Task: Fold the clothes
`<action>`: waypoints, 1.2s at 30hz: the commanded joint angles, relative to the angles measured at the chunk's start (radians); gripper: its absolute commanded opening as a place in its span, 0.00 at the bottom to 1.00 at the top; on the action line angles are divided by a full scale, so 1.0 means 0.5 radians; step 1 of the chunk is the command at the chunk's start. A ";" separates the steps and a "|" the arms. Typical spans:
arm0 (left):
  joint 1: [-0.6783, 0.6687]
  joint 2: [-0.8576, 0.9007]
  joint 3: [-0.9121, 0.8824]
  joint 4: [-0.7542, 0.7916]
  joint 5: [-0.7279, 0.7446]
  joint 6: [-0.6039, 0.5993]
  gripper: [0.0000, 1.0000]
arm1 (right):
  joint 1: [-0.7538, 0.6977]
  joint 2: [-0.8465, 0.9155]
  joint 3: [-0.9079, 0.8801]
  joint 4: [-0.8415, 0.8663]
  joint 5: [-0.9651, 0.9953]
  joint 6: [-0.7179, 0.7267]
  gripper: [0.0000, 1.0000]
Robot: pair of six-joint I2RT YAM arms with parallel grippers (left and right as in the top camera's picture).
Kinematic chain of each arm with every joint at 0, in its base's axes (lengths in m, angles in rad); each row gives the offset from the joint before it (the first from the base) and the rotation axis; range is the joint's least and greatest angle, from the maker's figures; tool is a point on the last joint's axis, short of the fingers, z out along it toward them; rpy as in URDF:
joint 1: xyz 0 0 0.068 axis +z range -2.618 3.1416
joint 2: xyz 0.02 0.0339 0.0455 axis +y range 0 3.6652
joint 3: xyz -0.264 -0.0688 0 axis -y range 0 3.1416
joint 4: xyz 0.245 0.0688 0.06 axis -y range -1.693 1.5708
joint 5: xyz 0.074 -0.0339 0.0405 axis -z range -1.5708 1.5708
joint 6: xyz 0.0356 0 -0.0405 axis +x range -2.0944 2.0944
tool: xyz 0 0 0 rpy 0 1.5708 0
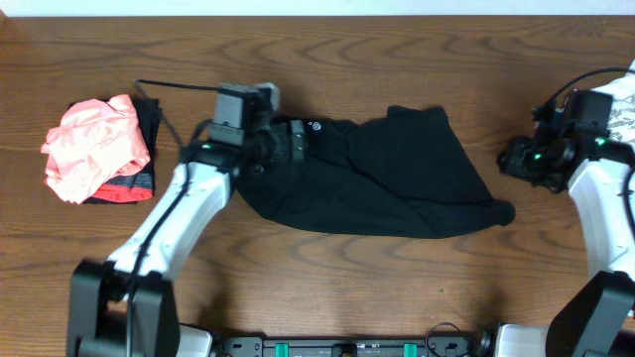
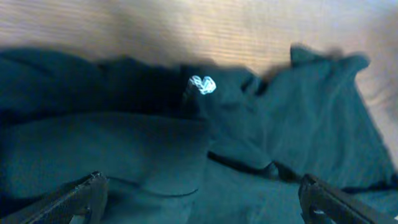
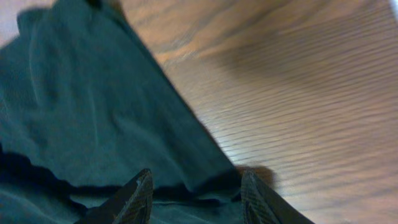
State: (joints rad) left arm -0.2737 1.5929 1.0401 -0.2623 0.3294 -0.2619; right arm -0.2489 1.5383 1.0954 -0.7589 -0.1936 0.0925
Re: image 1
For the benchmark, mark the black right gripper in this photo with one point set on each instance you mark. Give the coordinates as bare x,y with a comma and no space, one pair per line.
509,162

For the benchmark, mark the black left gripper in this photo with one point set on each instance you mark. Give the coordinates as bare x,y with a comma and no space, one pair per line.
298,140

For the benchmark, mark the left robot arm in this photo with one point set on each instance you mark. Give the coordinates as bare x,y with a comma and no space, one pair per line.
126,306

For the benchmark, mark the white patterned garment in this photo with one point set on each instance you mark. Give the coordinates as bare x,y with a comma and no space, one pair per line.
621,122

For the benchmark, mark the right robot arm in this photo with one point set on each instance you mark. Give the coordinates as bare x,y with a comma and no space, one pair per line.
599,179

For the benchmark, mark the black red folded garment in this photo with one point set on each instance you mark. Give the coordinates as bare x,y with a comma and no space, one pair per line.
140,186

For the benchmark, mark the pink crumpled garment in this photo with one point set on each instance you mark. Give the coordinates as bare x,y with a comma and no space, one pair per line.
96,141

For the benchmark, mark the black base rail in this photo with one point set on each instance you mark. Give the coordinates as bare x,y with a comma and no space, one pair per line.
441,341

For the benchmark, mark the black t-shirt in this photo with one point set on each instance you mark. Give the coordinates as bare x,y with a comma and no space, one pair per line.
404,175

